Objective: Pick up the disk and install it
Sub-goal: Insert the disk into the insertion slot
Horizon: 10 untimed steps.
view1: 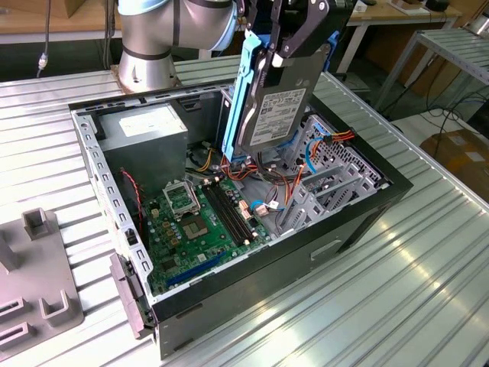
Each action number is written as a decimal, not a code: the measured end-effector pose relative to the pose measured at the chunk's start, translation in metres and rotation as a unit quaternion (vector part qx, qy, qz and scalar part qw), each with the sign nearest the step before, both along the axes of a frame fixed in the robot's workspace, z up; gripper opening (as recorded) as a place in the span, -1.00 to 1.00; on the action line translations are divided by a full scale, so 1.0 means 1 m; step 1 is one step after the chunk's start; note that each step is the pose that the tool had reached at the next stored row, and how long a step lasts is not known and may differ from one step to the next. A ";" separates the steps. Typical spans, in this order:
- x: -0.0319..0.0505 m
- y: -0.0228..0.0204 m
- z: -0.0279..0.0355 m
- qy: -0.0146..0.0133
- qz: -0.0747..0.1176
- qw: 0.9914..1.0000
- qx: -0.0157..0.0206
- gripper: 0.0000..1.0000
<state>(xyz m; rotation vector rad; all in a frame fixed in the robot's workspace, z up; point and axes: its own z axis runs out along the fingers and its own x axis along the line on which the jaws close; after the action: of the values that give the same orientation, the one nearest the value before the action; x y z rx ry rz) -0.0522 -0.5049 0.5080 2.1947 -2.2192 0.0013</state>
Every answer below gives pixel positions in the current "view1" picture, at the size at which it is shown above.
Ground grey optical drive cage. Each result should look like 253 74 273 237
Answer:
218 86 311 171

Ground grey metal disk bay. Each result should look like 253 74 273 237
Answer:
274 113 391 237

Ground metal slat side table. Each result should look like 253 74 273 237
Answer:
375 28 489 112

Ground grey parts rack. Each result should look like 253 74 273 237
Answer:
0 208 85 352

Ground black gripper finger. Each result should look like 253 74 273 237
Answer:
267 0 330 70
235 0 256 30

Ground grey case front bezel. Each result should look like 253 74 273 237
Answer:
108 252 158 341

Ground blue data wire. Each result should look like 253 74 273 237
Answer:
304 122 332 177

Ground thin blue wire white plug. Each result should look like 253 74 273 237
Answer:
250 199 287 219

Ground yellow black wires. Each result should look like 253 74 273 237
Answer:
186 146 219 174

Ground hard disk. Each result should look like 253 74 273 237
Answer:
221 28 339 169

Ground grey power supply unit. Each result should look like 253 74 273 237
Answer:
96 103 189 196

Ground brown cardboard box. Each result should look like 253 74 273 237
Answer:
419 128 489 192

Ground thick black cable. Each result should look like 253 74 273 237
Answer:
256 151 292 183

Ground black open PC case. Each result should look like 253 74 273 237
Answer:
67 70 415 361

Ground green motherboard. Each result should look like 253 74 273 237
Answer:
141 176 274 298

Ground CPU socket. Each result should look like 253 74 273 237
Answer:
180 214 212 242

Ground blue expansion slot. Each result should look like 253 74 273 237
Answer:
164 250 227 291

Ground red orange wire bundle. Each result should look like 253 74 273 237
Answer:
219 152 291 192

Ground red orange yellow power wire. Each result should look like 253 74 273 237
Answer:
284 128 356 209

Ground plain cardboard box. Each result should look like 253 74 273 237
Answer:
63 0 118 19

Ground metal socket cover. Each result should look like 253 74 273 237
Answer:
161 178 202 222

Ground wooden workbench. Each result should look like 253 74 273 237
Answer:
0 0 463 44

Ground red black fan wire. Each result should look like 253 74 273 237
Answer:
119 167 145 232

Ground black cable silver plug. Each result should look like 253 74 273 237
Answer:
36 0 53 80

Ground black RAM slot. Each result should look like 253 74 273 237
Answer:
212 179 257 242
201 182 248 248

